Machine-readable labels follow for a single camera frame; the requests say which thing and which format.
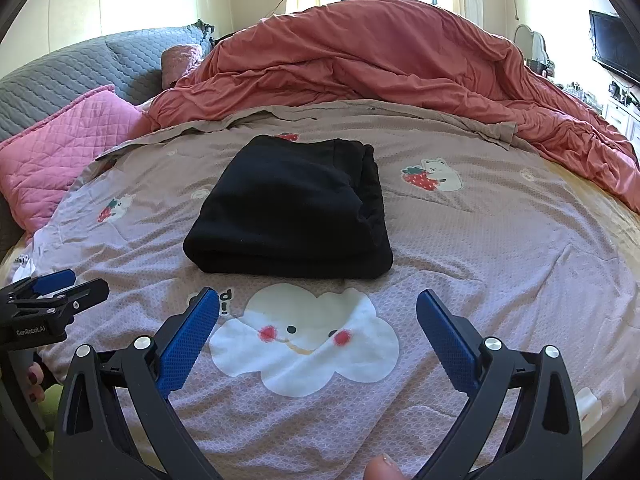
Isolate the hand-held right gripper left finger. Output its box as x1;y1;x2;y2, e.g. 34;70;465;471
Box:
52;286;223;480

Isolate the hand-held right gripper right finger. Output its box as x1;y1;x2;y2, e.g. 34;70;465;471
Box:
416;289;585;480

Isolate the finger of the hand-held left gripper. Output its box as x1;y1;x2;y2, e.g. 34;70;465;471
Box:
30;269;77;296
5;280;110;313

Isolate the black sweater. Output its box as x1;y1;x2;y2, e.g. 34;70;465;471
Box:
182;135;394;280

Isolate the person's left hand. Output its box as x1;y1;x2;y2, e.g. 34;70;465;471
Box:
24;355;51;406

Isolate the person's right hand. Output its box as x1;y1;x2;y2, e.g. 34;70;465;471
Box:
362;454;403;480

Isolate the printed blanket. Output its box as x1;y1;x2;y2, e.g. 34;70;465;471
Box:
10;99;628;480

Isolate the pink quilted pillow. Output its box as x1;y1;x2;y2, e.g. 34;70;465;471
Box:
0;85;151;233

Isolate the grey quilted pillow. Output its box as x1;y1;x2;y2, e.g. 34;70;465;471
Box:
0;24;213;143

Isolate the yellow bed sheet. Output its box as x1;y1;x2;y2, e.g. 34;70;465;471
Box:
542;157;640;281

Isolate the small mauve pillow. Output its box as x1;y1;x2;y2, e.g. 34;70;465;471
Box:
161;44;205;86

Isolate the white dresser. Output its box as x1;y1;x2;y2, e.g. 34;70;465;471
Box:
600;80;640;143

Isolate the salmon duvet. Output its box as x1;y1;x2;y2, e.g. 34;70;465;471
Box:
149;0;640;200

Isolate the white mirror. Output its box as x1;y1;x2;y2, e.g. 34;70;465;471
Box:
514;24;548;61

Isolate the black television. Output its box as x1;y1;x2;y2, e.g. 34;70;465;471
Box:
589;9;640;86

